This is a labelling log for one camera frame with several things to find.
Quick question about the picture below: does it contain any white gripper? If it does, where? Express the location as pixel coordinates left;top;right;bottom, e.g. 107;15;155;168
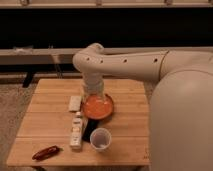
83;73;104;98

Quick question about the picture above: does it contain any orange ceramic bowl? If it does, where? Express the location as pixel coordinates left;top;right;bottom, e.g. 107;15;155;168
82;94;114;120

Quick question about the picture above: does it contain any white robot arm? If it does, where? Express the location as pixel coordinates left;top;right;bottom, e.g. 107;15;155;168
73;43;213;171

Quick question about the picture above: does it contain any white rectangular box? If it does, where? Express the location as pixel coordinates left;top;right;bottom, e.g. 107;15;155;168
68;96;82;112

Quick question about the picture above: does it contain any black smartphone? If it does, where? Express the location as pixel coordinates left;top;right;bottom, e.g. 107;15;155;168
82;119;99;142

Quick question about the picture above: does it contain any white lotion bottle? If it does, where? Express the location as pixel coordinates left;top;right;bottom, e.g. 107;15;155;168
70;111;83;149

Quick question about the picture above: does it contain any clear plastic cup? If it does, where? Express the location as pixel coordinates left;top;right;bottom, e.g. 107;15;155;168
90;128;112;152

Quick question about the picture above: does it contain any long white bench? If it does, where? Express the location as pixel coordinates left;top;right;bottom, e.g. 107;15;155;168
0;46;213;65

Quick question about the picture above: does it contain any wooden table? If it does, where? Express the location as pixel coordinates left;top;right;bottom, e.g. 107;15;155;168
7;79;149;167

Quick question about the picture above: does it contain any red chili pepper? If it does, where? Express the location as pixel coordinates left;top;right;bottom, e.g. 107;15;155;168
32;146;60;160

